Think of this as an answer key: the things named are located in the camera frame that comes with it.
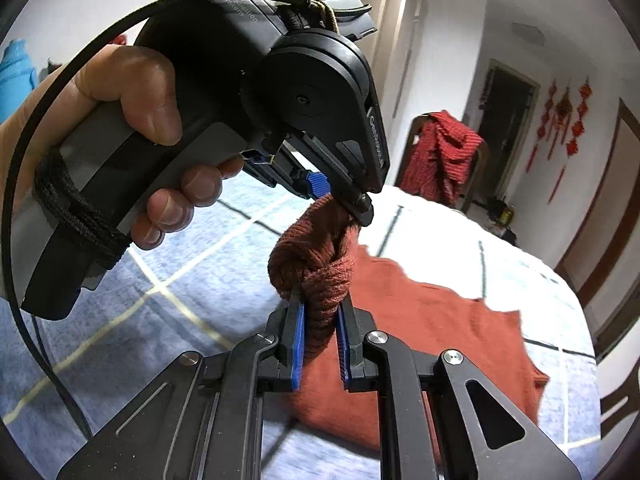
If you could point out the dark wooden chair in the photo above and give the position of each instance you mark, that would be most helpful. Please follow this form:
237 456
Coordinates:
617 405

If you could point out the brown framed door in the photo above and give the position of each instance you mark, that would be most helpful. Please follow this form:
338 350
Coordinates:
627 200

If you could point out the red checked cloth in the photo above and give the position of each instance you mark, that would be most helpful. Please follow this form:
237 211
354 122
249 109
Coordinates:
440 160

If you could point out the person's left hand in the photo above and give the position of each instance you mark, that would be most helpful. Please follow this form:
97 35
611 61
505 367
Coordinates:
120 75

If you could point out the red hanging knot ornament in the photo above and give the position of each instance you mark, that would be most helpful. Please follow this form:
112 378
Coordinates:
580 110
564 110

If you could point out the rust-red knit sweater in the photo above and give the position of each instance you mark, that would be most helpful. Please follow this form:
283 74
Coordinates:
425 320

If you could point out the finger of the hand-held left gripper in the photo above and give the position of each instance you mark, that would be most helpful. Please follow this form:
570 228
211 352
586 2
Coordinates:
345 180
315 185

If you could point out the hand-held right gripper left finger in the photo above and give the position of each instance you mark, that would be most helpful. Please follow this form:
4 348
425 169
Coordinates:
299 340

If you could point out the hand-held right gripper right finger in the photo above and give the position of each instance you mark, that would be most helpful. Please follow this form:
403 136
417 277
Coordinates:
342 350

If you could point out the white ceiling vent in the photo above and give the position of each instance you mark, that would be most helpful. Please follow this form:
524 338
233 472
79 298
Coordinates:
527 33

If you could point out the blue cloth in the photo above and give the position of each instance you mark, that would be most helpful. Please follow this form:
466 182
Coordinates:
15 70

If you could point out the blue plaid blanket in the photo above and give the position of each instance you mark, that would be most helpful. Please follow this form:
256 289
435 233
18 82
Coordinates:
150 320

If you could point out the dark open doorway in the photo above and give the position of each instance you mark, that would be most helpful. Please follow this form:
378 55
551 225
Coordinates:
505 125

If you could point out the yellow-green bottle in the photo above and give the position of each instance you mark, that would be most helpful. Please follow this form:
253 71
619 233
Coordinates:
506 214

